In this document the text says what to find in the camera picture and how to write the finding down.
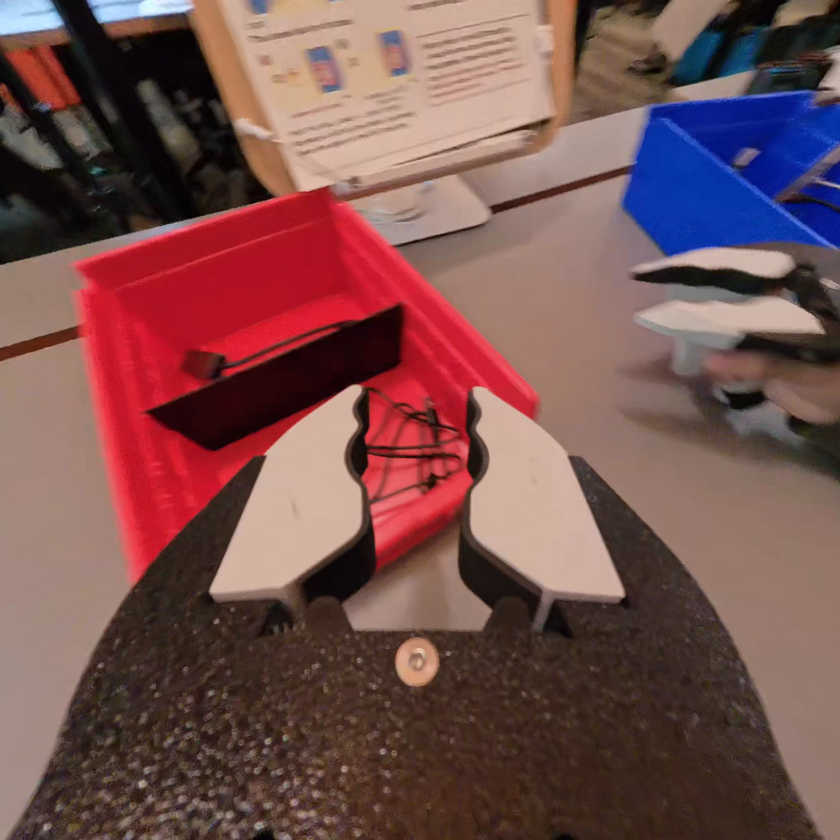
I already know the black hub cable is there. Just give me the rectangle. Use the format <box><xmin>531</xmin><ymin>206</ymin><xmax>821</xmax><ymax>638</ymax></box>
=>
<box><xmin>180</xmin><ymin>320</ymin><xmax>358</xmax><ymax>382</ymax></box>

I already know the person's right hand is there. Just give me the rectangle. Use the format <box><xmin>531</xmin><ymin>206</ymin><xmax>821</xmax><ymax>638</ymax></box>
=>
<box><xmin>706</xmin><ymin>353</ymin><xmax>840</xmax><ymax>425</ymax></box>

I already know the printed instruction sheet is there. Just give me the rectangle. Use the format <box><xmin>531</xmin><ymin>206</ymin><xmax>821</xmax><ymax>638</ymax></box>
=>
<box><xmin>220</xmin><ymin>0</ymin><xmax>557</xmax><ymax>193</ymax></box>

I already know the grey usb hub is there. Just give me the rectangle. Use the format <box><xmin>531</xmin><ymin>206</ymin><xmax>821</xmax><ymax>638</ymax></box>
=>
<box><xmin>774</xmin><ymin>147</ymin><xmax>840</xmax><ymax>204</ymax></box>

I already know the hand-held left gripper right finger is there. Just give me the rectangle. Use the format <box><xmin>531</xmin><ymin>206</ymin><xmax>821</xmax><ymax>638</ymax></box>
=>
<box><xmin>457</xmin><ymin>386</ymin><xmax>626</xmax><ymax>632</ymax></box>

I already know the red plastic bin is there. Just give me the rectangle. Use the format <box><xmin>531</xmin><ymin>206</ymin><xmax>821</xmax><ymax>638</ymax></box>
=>
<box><xmin>72</xmin><ymin>187</ymin><xmax>540</xmax><ymax>585</ymax></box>

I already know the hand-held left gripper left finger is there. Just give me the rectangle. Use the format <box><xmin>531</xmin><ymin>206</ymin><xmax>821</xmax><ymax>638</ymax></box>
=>
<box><xmin>209</xmin><ymin>385</ymin><xmax>378</xmax><ymax>610</ymax></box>

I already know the instruction sheet on stand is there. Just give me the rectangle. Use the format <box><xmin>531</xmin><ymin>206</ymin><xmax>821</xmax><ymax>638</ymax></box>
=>
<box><xmin>189</xmin><ymin>0</ymin><xmax>580</xmax><ymax>248</ymax></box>

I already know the blue plastic bin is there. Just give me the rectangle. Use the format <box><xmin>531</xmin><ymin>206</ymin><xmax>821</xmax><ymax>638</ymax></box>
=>
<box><xmin>621</xmin><ymin>91</ymin><xmax>840</xmax><ymax>258</ymax></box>

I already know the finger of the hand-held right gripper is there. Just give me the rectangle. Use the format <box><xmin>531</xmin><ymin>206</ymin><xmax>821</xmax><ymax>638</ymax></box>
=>
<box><xmin>634</xmin><ymin>297</ymin><xmax>828</xmax><ymax>350</ymax></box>
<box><xmin>630</xmin><ymin>247</ymin><xmax>799</xmax><ymax>298</ymax></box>

